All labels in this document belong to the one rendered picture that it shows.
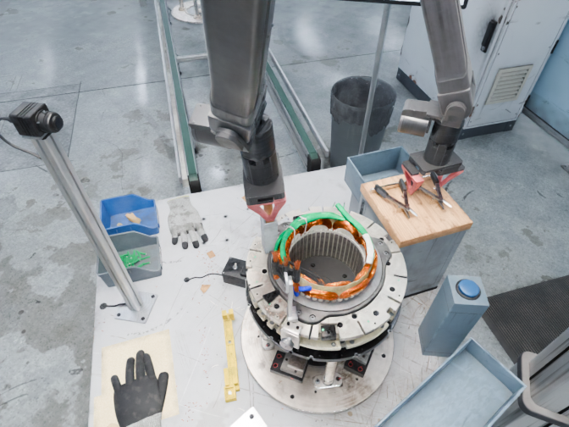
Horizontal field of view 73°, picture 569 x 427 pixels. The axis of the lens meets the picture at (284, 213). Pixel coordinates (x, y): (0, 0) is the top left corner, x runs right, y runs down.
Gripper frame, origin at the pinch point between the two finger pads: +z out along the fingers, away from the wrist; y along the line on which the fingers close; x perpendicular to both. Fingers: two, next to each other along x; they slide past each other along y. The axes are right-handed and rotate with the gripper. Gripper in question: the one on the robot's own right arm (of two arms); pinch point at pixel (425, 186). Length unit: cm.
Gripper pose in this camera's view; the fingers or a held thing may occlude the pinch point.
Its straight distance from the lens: 100.5
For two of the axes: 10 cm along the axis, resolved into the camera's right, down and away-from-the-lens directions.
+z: 0.1, 6.7, 7.4
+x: 3.2, 7.0, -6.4
